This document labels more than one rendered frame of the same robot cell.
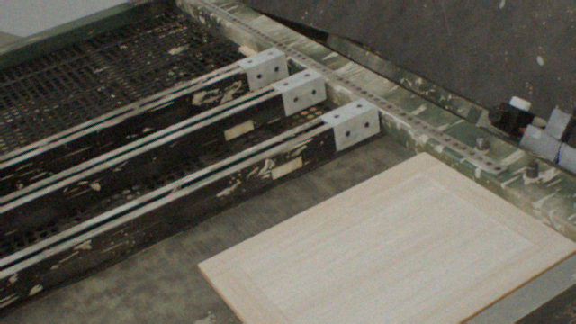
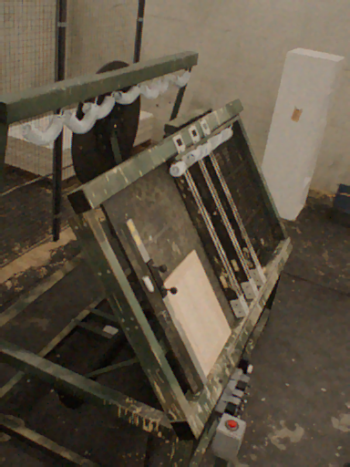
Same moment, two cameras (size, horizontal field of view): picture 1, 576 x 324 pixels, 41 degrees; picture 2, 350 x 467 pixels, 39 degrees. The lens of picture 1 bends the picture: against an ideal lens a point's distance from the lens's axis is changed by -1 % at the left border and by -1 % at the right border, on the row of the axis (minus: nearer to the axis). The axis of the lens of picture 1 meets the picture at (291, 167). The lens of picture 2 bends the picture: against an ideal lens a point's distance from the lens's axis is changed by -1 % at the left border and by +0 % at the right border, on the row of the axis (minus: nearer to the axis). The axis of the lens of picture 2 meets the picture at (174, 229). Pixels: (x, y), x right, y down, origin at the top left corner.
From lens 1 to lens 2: 1.40 m
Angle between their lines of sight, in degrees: 10
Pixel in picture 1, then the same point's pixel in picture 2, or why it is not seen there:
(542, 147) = (235, 374)
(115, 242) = (199, 222)
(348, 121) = (241, 305)
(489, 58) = (262, 378)
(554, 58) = (264, 405)
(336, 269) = (195, 295)
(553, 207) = (218, 370)
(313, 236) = (203, 289)
